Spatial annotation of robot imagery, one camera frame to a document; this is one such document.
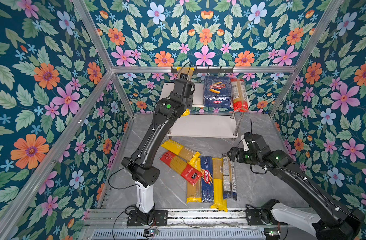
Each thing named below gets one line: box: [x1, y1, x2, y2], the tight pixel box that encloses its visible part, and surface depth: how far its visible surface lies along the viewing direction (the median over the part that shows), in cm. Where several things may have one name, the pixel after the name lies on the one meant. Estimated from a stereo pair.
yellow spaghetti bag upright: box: [186, 157, 203, 204], surface depth 82 cm
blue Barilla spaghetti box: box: [201, 155, 215, 203], surface depth 84 cm
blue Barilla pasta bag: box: [203, 75, 232, 108], surface depth 76 cm
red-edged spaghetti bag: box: [230, 78, 251, 113], surface depth 78 cm
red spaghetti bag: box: [159, 151, 203, 186], surface depth 89 cm
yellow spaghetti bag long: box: [210, 157, 229, 212], surface depth 82 cm
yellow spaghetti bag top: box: [161, 139, 201, 165], surface depth 95 cm
